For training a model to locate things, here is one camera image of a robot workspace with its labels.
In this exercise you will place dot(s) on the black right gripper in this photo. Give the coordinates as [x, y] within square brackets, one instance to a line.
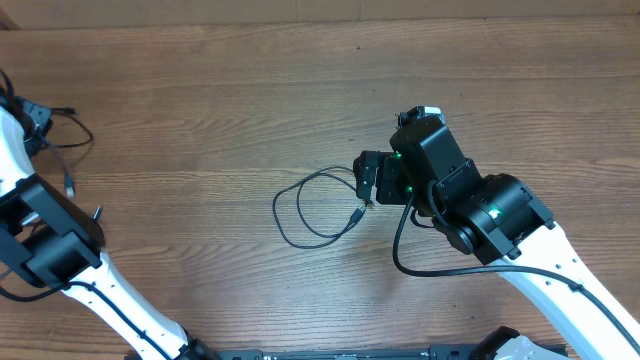
[392, 173]

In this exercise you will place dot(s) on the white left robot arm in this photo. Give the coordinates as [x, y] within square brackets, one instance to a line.
[54, 246]

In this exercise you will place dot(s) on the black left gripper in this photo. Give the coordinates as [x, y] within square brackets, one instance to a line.
[37, 113]

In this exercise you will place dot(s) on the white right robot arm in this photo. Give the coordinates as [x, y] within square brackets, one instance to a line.
[500, 221]

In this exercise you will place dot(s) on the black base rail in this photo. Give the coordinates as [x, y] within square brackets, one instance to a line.
[504, 343]

